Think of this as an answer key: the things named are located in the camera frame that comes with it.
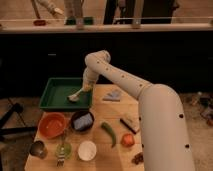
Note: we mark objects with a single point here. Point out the wooden block eraser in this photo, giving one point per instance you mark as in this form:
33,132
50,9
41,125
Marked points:
130,123

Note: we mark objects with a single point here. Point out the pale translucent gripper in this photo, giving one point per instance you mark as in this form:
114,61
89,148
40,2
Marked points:
87,86

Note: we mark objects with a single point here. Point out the black tripod stand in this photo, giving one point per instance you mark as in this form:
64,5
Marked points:
13,120

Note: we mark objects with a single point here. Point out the red background bowl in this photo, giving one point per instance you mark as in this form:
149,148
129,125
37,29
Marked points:
39,23

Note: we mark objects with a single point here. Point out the grey folded cloth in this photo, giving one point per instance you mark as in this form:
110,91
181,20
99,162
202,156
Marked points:
114,95

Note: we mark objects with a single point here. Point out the metal cup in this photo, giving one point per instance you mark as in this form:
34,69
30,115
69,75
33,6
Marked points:
38,149

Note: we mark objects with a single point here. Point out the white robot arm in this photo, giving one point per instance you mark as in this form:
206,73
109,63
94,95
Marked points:
165,140

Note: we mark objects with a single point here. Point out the orange bowl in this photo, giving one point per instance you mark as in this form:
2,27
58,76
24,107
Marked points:
52,125

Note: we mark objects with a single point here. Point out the white handled dish brush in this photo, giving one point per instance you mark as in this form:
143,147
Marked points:
75,97

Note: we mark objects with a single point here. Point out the green chili pepper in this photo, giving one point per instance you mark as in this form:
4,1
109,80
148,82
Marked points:
105,126

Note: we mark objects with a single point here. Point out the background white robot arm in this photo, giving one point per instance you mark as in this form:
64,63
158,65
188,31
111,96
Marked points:
51,7

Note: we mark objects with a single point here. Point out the dark brown bowl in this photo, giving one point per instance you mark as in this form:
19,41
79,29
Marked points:
77,115

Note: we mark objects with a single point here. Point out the red tomato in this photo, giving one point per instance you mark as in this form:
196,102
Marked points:
127,140

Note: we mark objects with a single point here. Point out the dark grape bunch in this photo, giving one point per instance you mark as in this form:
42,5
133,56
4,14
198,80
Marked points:
138,158

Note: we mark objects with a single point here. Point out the green small plate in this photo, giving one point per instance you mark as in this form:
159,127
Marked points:
66,149

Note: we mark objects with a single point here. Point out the metal fork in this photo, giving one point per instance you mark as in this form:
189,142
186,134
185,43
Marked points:
61,155

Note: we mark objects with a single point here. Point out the blue sponge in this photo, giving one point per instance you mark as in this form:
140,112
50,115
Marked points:
82,122

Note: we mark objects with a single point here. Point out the white small bowl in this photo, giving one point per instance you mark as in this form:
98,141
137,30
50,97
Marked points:
87,150

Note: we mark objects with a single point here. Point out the green plastic tray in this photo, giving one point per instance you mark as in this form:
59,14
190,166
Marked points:
54,97

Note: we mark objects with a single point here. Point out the green background object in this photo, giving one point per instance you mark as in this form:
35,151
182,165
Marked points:
74,21

